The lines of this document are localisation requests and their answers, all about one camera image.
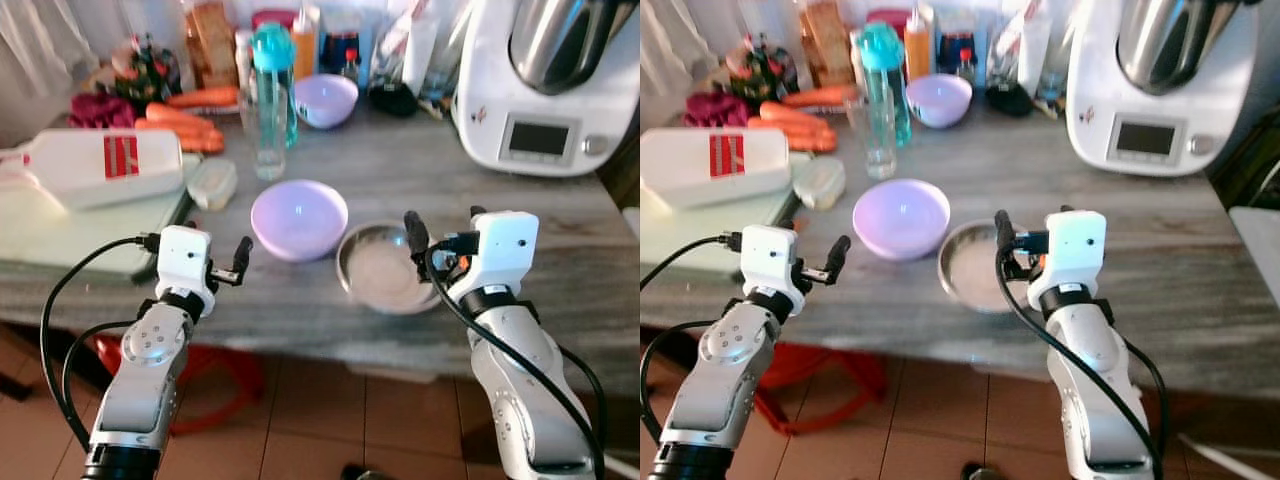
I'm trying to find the stainless steel bowl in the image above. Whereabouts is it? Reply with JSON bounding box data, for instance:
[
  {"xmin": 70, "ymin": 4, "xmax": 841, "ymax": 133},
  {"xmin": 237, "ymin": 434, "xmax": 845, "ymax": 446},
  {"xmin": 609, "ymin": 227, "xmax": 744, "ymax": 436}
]
[
  {"xmin": 335, "ymin": 222, "xmax": 446, "ymax": 316},
  {"xmin": 937, "ymin": 220, "xmax": 1031, "ymax": 313}
]

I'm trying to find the large lilac plastic bowl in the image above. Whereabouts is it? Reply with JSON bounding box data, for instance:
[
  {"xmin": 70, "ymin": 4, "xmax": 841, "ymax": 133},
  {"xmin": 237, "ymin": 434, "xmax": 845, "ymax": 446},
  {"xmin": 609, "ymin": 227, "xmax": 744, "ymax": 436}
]
[
  {"xmin": 250, "ymin": 180, "xmax": 349, "ymax": 263},
  {"xmin": 852, "ymin": 178, "xmax": 951, "ymax": 261}
]

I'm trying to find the small white plastic container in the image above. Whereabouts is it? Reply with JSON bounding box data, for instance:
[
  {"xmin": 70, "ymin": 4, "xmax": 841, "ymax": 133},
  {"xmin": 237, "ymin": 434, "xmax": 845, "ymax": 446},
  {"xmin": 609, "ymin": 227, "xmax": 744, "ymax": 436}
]
[
  {"xmin": 187, "ymin": 158, "xmax": 239, "ymax": 211},
  {"xmin": 792, "ymin": 155, "xmax": 847, "ymax": 211}
]

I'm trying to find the red stool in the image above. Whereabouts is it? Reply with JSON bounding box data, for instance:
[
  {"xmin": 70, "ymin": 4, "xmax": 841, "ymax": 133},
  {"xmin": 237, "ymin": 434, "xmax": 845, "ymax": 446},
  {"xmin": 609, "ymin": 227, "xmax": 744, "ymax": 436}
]
[
  {"xmin": 95, "ymin": 335, "xmax": 266, "ymax": 436},
  {"xmin": 755, "ymin": 345, "xmax": 891, "ymax": 436}
]

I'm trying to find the white kitchen cooking machine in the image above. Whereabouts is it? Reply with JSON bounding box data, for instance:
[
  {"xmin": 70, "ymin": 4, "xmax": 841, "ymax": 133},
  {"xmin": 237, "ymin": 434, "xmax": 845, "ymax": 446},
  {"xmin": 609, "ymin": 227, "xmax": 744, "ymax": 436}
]
[
  {"xmin": 452, "ymin": 0, "xmax": 641, "ymax": 179},
  {"xmin": 1065, "ymin": 0, "xmax": 1263, "ymax": 179}
]

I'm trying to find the tall clear drinking glass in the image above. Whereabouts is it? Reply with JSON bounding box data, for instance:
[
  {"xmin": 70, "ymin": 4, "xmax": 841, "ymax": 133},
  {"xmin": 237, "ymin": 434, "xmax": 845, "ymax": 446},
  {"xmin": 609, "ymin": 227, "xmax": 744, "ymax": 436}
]
[
  {"xmin": 250, "ymin": 88, "xmax": 291, "ymax": 182},
  {"xmin": 860, "ymin": 90, "xmax": 899, "ymax": 181}
]

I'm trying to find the orange carrot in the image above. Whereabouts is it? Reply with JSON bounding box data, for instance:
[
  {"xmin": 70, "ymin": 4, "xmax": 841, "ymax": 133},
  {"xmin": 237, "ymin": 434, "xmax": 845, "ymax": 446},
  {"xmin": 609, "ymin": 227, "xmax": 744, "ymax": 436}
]
[
  {"xmin": 748, "ymin": 118, "xmax": 837, "ymax": 153},
  {"xmin": 135, "ymin": 120, "xmax": 226, "ymax": 154},
  {"xmin": 780, "ymin": 84, "xmax": 859, "ymax": 109},
  {"xmin": 145, "ymin": 102, "xmax": 216, "ymax": 133},
  {"xmin": 165, "ymin": 86, "xmax": 241, "ymax": 109},
  {"xmin": 758, "ymin": 100, "xmax": 831, "ymax": 131}
]

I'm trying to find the black pouch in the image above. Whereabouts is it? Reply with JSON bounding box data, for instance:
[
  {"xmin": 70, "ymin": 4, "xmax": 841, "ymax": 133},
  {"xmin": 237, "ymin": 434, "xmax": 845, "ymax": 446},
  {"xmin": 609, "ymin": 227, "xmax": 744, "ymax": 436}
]
[
  {"xmin": 368, "ymin": 80, "xmax": 419, "ymax": 118},
  {"xmin": 985, "ymin": 82, "xmax": 1036, "ymax": 117}
]

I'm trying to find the pale green cutting board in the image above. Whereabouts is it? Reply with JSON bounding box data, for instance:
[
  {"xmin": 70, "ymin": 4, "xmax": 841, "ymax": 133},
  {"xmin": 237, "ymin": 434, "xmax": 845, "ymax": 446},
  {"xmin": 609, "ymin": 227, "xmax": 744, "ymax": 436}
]
[
  {"xmin": 640, "ymin": 150, "xmax": 813, "ymax": 276},
  {"xmin": 0, "ymin": 155, "xmax": 201, "ymax": 281}
]

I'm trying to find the small lilac plastic bowl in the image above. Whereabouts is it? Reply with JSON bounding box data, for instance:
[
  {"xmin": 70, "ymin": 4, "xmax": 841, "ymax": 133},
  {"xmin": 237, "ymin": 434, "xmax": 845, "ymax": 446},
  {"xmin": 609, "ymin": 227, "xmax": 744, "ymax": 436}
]
[
  {"xmin": 293, "ymin": 73, "xmax": 359, "ymax": 130},
  {"xmin": 905, "ymin": 73, "xmax": 973, "ymax": 129}
]

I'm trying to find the clear plastic bag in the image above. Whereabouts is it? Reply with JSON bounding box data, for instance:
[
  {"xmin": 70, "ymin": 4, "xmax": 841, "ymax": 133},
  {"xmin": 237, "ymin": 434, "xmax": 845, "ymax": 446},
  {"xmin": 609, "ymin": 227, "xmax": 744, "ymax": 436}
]
[
  {"xmin": 370, "ymin": 0, "xmax": 461, "ymax": 101},
  {"xmin": 990, "ymin": 0, "xmax": 1071, "ymax": 96}
]

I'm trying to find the white mandoline slicer red insert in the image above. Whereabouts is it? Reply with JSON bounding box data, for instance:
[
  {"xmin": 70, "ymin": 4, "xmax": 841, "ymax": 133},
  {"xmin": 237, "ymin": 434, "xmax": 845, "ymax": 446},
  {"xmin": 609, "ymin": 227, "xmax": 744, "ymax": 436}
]
[
  {"xmin": 0, "ymin": 128, "xmax": 186, "ymax": 211},
  {"xmin": 640, "ymin": 128, "xmax": 793, "ymax": 209}
]

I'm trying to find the dark bottle red cap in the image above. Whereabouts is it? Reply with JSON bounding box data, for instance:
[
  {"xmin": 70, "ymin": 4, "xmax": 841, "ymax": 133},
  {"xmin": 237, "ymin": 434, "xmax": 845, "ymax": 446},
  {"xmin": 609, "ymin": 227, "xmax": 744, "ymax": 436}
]
[
  {"xmin": 940, "ymin": 30, "xmax": 979, "ymax": 81},
  {"xmin": 322, "ymin": 30, "xmax": 363, "ymax": 83}
]

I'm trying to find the white side table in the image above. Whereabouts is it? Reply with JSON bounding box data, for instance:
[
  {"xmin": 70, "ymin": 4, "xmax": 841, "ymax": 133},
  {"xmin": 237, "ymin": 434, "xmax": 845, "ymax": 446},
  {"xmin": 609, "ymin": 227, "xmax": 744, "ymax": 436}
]
[{"xmin": 1228, "ymin": 205, "xmax": 1280, "ymax": 311}]

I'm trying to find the orange bottle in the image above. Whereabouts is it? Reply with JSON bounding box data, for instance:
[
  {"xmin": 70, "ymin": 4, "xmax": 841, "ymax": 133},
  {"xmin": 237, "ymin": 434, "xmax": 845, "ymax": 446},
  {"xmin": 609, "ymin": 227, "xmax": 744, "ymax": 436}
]
[
  {"xmin": 292, "ymin": 5, "xmax": 321, "ymax": 81},
  {"xmin": 903, "ymin": 8, "xmax": 933, "ymax": 81}
]

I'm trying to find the teal water bottle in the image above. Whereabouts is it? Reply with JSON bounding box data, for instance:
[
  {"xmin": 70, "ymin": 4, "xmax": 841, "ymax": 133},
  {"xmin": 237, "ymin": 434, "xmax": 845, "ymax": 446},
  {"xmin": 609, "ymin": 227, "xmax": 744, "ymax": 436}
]
[
  {"xmin": 858, "ymin": 22, "xmax": 913, "ymax": 148},
  {"xmin": 250, "ymin": 22, "xmax": 299, "ymax": 149}
]

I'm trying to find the brown bread package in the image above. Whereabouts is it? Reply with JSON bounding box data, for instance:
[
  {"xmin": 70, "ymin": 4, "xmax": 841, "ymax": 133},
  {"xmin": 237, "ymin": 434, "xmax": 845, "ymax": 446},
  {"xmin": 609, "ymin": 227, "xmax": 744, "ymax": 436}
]
[
  {"xmin": 800, "ymin": 0, "xmax": 856, "ymax": 89},
  {"xmin": 185, "ymin": 0, "xmax": 239, "ymax": 89}
]

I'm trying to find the white curtain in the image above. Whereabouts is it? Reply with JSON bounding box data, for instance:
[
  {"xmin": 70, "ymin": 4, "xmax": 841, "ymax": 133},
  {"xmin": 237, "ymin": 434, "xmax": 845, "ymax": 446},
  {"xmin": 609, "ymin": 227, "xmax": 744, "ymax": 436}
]
[
  {"xmin": 0, "ymin": 0, "xmax": 101, "ymax": 96},
  {"xmin": 640, "ymin": 0, "xmax": 726, "ymax": 96}
]

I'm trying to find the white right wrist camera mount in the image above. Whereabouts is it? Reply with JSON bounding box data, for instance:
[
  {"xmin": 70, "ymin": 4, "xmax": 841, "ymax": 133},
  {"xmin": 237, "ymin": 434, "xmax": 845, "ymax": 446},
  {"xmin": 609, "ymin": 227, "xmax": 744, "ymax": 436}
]
[
  {"xmin": 450, "ymin": 210, "xmax": 541, "ymax": 301},
  {"xmin": 1028, "ymin": 210, "xmax": 1109, "ymax": 299}
]

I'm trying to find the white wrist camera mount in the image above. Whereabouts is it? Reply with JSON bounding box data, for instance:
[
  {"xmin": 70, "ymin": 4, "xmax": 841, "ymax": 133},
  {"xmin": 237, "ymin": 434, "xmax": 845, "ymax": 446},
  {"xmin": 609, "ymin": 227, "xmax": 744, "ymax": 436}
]
[
  {"xmin": 740, "ymin": 225, "xmax": 802, "ymax": 299},
  {"xmin": 1028, "ymin": 210, "xmax": 1109, "ymax": 299},
  {"xmin": 155, "ymin": 225, "xmax": 214, "ymax": 301},
  {"xmin": 450, "ymin": 210, "xmax": 541, "ymax": 301}
]

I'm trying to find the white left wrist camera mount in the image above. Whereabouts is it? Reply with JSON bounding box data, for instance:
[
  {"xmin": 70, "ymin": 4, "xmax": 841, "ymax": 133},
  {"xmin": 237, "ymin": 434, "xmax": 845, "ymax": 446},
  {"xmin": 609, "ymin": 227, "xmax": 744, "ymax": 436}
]
[
  {"xmin": 155, "ymin": 225, "xmax": 214, "ymax": 301},
  {"xmin": 740, "ymin": 225, "xmax": 802, "ymax": 299}
]

